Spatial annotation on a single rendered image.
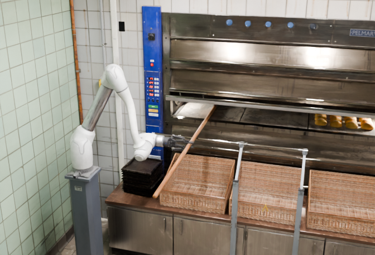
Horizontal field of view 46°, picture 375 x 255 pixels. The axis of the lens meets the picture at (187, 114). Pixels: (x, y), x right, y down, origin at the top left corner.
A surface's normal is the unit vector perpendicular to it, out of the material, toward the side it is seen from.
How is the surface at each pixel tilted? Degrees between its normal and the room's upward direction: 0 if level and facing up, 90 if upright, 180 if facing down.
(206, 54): 70
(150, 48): 90
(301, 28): 90
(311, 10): 90
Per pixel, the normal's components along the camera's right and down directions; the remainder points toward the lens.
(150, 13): -0.27, 0.33
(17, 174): 0.96, 0.09
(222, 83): -0.25, -0.01
